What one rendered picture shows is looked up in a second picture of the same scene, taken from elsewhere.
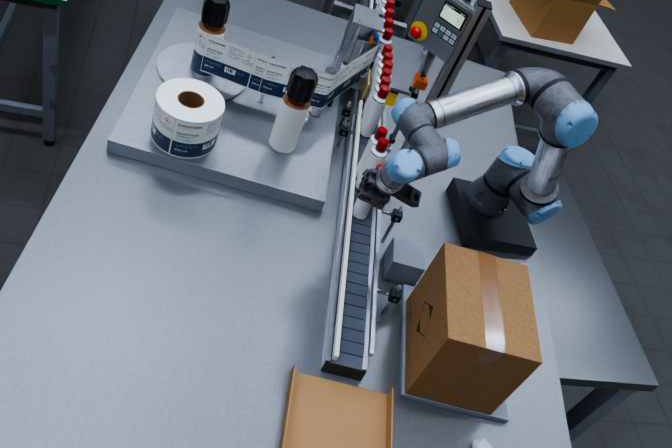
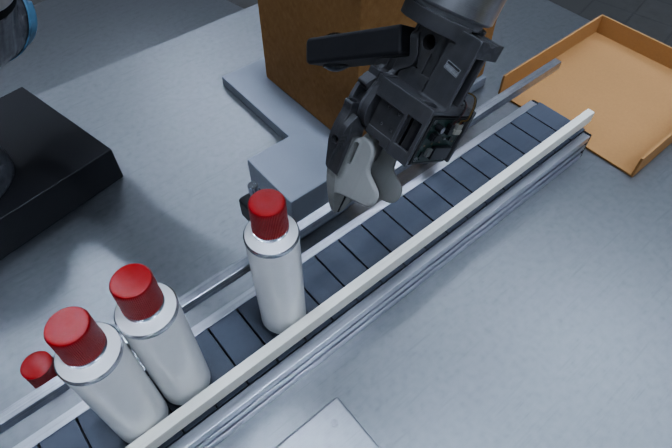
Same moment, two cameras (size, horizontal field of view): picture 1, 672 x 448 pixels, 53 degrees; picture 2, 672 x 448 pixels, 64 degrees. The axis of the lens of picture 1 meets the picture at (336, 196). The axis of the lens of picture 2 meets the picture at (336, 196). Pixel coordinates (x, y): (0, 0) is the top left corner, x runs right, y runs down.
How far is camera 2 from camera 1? 1.82 m
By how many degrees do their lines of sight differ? 73
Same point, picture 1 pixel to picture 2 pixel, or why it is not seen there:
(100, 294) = not seen: outside the picture
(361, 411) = (553, 96)
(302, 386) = (625, 152)
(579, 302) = (78, 36)
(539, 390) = not seen: hidden behind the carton
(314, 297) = (512, 247)
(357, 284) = (439, 193)
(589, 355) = (171, 2)
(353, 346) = (530, 127)
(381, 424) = not seen: hidden behind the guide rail
